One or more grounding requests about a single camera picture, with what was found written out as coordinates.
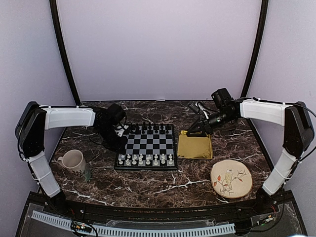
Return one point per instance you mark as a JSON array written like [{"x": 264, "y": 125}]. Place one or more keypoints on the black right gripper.
[{"x": 205, "y": 126}]

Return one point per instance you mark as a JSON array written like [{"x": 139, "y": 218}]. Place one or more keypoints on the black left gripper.
[{"x": 120, "y": 146}]

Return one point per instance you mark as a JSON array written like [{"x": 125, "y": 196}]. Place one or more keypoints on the black grey chess board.
[{"x": 148, "y": 139}]

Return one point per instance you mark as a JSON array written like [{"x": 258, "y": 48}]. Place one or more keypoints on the white chess queen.
[{"x": 148, "y": 161}]

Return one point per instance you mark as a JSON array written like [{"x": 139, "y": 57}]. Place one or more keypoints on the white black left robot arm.
[{"x": 36, "y": 120}]

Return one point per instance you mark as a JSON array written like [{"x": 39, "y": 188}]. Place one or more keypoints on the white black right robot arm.
[{"x": 293, "y": 117}]

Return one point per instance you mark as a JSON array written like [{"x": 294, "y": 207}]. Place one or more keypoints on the gold metal tray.
[{"x": 194, "y": 147}]

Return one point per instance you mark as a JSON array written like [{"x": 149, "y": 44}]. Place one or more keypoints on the beige ceramic mug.
[{"x": 75, "y": 163}]

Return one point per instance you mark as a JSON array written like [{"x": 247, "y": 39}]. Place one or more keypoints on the beige bird painted plate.
[{"x": 231, "y": 179}]

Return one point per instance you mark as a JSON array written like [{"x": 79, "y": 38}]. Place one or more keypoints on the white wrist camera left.
[{"x": 121, "y": 132}]

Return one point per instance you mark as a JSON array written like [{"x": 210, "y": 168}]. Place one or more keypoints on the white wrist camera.
[
  {"x": 121, "y": 132},
  {"x": 198, "y": 109}
]

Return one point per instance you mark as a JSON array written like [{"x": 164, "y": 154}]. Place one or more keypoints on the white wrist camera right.
[{"x": 198, "y": 109}]

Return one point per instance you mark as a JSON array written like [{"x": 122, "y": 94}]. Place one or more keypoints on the right black frame post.
[{"x": 256, "y": 47}]

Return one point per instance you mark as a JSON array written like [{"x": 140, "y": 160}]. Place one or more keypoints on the black frame post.
[
  {"x": 62, "y": 50},
  {"x": 256, "y": 47}
]

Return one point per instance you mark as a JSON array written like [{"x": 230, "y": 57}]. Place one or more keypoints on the white slotted cable duct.
[{"x": 134, "y": 229}]

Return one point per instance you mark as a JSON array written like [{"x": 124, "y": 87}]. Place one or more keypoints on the left black frame post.
[{"x": 62, "y": 50}]

